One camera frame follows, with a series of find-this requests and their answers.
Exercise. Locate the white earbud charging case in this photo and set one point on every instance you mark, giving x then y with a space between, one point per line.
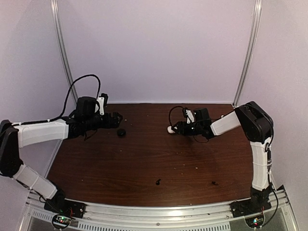
170 130

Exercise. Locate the aluminium frame post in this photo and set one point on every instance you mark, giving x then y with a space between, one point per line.
60 40
256 18

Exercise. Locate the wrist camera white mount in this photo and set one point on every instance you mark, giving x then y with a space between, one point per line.
101 103
188 114

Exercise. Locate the front aluminium rail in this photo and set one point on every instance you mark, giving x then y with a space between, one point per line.
210 217

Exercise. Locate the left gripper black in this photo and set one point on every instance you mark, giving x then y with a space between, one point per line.
115 123

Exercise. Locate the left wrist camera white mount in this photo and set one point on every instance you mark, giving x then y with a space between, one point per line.
101 103

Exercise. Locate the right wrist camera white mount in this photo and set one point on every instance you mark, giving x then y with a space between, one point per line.
188 114

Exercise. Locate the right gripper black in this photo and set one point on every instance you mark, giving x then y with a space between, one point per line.
182 128

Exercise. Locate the left circuit board with leds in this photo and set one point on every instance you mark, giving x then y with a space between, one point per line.
60 221

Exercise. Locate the circuit board with leds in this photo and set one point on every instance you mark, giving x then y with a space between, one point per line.
60 221
255 222

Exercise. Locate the right aluminium frame post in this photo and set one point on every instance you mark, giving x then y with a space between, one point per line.
256 18

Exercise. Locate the right circuit board with leds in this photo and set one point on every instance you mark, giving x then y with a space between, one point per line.
255 222

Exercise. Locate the black round cap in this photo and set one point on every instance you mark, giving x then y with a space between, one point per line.
121 132

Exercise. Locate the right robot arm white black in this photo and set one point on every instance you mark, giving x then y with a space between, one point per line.
257 126

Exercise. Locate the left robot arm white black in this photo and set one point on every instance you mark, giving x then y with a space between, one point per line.
89 115

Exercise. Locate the left aluminium frame post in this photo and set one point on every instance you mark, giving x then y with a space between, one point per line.
60 40

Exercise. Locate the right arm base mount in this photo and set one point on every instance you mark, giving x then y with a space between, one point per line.
248 207

